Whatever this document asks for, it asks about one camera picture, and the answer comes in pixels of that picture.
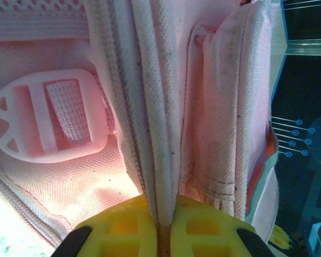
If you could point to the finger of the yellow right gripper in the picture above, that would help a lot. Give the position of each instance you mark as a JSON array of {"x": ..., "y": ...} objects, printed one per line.
[{"x": 281, "y": 238}]

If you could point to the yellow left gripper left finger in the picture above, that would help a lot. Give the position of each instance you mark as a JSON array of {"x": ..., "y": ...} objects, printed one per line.
[{"x": 101, "y": 241}]

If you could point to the pink school backpack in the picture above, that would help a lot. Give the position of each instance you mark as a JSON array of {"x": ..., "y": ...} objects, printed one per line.
[{"x": 163, "y": 107}]

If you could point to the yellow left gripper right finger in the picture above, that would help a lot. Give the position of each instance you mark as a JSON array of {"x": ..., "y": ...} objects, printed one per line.
[{"x": 230, "y": 241}]

